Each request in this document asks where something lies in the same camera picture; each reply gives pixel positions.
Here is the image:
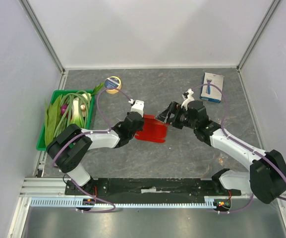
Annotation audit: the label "white mushroom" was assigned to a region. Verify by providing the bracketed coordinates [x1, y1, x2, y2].
[80, 105, 86, 111]

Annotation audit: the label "red paper box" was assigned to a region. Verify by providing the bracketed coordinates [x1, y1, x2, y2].
[134, 115, 168, 143]

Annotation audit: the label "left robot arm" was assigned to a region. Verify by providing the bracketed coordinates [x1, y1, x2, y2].
[46, 112, 144, 195]

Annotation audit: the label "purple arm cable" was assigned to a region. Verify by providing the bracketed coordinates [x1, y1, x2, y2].
[52, 88, 136, 214]
[189, 83, 286, 214]

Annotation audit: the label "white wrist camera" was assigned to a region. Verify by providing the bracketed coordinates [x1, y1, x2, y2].
[129, 99, 144, 117]
[181, 88, 195, 110]

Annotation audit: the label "razor package box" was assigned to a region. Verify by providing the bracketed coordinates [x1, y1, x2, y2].
[200, 72, 224, 103]

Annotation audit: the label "bok choy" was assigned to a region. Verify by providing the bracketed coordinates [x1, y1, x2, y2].
[69, 98, 86, 128]

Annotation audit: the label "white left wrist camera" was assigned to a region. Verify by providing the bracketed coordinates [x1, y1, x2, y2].
[129, 99, 144, 117]

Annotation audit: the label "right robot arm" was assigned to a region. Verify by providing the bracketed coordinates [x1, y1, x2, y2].
[155, 101, 286, 204]

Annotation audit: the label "masking tape roll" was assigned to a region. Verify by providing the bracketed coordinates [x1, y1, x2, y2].
[104, 76, 122, 94]

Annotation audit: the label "green long beans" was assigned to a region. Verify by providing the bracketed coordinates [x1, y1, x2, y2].
[53, 90, 94, 138]

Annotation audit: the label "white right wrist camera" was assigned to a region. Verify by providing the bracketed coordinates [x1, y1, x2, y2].
[181, 88, 195, 110]

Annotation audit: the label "green leafy vegetables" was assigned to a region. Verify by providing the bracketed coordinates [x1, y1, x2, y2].
[44, 95, 62, 147]

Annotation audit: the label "purple onion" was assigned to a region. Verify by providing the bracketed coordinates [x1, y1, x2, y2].
[60, 104, 68, 116]

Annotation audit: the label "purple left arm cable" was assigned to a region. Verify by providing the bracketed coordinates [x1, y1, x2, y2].
[52, 88, 136, 214]

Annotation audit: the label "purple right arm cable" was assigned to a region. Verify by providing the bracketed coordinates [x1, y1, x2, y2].
[189, 83, 286, 214]

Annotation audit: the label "green plastic tray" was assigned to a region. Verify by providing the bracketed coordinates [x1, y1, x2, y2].
[36, 89, 97, 151]

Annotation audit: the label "slotted cable duct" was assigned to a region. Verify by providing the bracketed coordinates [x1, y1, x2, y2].
[30, 197, 219, 208]

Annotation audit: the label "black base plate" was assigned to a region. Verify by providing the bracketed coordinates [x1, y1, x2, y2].
[64, 177, 242, 204]

